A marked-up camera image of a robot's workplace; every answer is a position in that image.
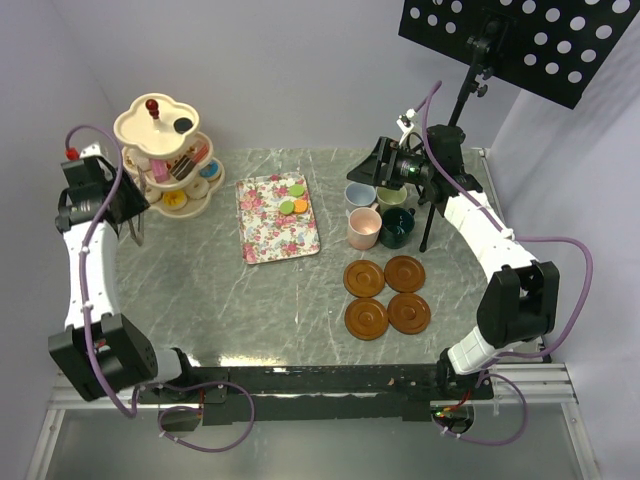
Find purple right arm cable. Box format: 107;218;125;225
415;80;595;446

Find pink toy cake slice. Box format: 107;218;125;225
190;141;209;163

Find brown wooden coaster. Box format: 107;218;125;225
344;298;389;341
384;255;426;293
343;260;385;298
387;293;431;335

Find black perforated calibration board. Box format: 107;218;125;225
399;1;639;109

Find green toy macaron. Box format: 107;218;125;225
279;200;295;215
288;184;305;198

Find blue frosted toy donut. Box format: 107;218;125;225
199;159;222;182

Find chocolate layer toy cake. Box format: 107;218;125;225
169;155;196;181

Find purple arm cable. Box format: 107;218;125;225
64;124;256;455
415;80;595;446

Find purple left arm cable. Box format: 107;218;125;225
64;124;256;455

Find floral serving tray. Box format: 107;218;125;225
235;172;321;265

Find pink toy popsicle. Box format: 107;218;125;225
149;159;169;183

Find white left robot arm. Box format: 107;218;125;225
48;143;198;402

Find light green mug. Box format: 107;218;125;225
376;186;408;215

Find aluminium frame rail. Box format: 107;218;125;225
489;363;601;480

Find pink sprinkled toy donut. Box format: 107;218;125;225
185;178;210;200

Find white toy donut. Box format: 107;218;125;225
144;187;162;204

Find black toy cookie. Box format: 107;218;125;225
173;117;193;134

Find cream three-tier dessert stand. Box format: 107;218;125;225
113;93;226;219

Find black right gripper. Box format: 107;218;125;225
347;137;435;191

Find light blue mug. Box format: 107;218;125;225
344;182;377;216

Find metal serving tongs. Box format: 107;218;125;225
129;167;149;247

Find dark green mug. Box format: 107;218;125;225
379;207;415;249

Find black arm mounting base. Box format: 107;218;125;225
140;364;494;426

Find orange toy macaron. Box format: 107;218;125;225
294;199;308;214

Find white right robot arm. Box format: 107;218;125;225
347;125;560;399

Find pink mug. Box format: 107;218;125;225
347;203;382;250

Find yellow toy tart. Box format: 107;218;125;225
162;190;188;211

